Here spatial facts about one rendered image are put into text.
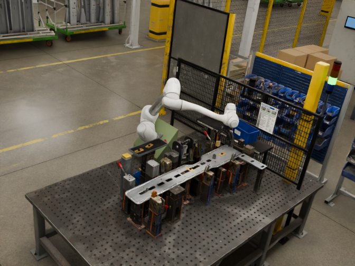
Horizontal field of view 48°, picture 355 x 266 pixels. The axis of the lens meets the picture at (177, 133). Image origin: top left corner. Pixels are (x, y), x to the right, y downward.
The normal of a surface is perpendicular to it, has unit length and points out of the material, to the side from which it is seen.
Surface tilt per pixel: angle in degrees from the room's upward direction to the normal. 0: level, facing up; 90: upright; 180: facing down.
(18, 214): 0
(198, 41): 91
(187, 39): 91
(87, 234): 0
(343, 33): 90
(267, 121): 90
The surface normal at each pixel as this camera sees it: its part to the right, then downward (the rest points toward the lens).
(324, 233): 0.11, -0.88
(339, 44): -0.72, 0.26
